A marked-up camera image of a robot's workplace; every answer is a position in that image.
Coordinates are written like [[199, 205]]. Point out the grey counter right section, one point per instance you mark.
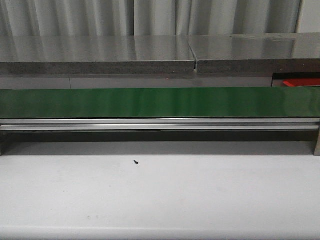
[[257, 59]]

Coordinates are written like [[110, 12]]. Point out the grey counter section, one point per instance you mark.
[[55, 62], [257, 59]]

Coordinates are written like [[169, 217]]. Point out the green conveyor belt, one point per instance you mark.
[[198, 102]]

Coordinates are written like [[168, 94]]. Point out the red plastic tray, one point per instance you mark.
[[302, 82]]

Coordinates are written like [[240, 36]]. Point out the grey counter left section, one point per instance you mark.
[[55, 62]]

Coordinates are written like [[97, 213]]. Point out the grey pleated curtain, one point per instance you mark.
[[147, 17]]

